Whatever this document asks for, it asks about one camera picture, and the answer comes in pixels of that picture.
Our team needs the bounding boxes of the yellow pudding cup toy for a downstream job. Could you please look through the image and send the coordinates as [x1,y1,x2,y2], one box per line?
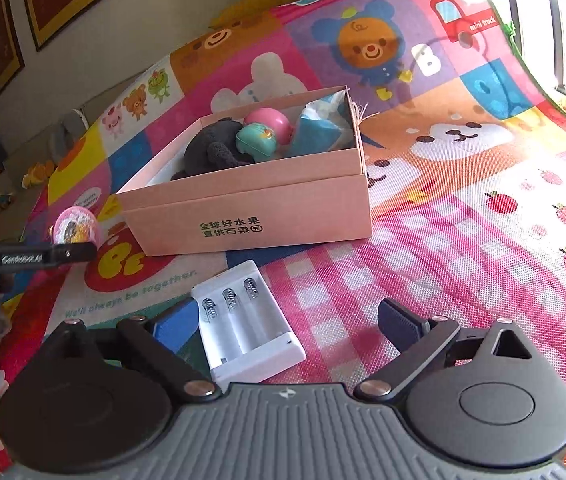
[51,206,102,246]

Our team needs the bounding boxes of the white battery charger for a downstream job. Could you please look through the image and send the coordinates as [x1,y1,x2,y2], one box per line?
[191,260,307,390]

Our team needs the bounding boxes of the black plush cat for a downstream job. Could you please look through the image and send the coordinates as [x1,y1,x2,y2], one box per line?
[171,117,255,181]

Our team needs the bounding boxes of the blue white plastic bag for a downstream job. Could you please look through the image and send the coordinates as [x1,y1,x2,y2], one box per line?
[285,90,356,157]

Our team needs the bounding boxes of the pink teal toy figure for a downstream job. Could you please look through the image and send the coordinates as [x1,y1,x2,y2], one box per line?
[235,107,294,162]

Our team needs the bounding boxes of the beige sofa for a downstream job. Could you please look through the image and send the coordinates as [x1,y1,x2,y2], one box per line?
[0,73,138,242]

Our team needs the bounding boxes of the colourful cartoon play mat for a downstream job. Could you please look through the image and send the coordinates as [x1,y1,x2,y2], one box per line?
[0,0,566,471]

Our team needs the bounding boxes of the grey neck pillow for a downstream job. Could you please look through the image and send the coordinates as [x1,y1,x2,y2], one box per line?
[48,108,89,164]

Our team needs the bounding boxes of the pink cardboard box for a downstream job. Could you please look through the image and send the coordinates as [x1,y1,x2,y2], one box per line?
[117,98,372,256]

